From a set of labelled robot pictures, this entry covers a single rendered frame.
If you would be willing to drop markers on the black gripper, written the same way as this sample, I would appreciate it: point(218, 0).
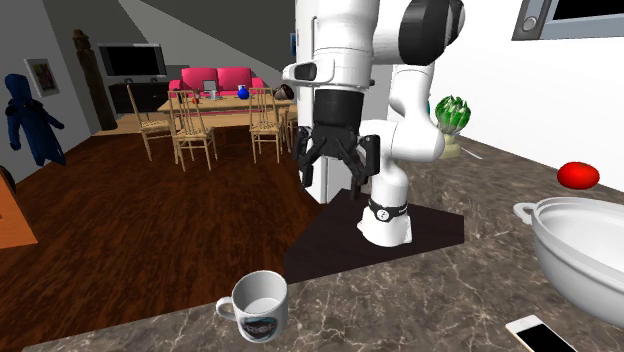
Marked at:
point(339, 114)

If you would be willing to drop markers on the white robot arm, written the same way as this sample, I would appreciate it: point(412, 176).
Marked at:
point(341, 44)

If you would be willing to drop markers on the wooden dining chair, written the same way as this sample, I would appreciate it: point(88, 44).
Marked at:
point(264, 128)
point(192, 132)
point(148, 128)

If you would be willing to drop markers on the dark robot stand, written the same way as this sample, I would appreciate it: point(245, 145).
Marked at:
point(331, 244)

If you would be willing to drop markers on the wooden dining table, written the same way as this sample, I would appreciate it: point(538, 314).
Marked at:
point(229, 105)

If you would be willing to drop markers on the green plant in pale pot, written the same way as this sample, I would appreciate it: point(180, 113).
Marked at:
point(452, 114)

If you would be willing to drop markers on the pink sofa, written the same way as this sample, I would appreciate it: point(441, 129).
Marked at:
point(234, 77)

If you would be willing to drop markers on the white mug with dark print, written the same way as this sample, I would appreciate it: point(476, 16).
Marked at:
point(258, 317)

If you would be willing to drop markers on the dark television cabinet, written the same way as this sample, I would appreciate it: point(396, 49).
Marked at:
point(141, 97)

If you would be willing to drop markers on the black flat television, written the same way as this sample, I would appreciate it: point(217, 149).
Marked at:
point(131, 60)

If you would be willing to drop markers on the grey microwave oven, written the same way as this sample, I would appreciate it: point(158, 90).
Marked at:
point(534, 22)

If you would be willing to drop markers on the red tomato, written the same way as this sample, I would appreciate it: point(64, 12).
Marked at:
point(578, 175)

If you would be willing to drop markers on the tall brown wooden sculpture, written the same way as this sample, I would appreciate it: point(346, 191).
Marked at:
point(95, 83)

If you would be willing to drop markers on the white cooking pot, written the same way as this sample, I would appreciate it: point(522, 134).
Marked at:
point(580, 258)

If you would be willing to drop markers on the white smartphone with black screen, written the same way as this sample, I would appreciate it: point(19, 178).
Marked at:
point(538, 336)

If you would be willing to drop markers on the hanging blue coat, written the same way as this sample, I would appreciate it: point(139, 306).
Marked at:
point(34, 122)

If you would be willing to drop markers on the orange furniture piece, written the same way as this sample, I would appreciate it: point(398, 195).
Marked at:
point(12, 219)

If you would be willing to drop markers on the framed wall picture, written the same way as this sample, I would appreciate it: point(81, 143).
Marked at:
point(43, 77)

